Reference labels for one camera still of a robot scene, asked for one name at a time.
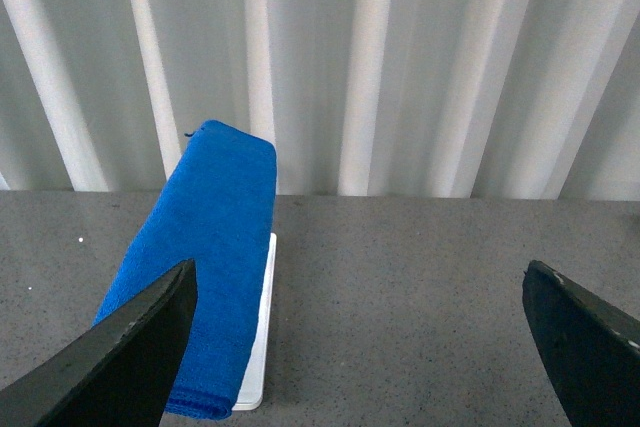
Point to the blue microfiber cloth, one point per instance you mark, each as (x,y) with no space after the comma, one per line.
(216,209)

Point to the white wooden-bar towel rack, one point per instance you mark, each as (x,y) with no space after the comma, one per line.
(252,389)

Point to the white pleated curtain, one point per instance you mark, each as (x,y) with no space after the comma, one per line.
(522,99)

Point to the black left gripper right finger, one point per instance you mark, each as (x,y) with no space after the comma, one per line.
(589,348)

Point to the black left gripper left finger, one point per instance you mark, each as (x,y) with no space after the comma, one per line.
(118,373)

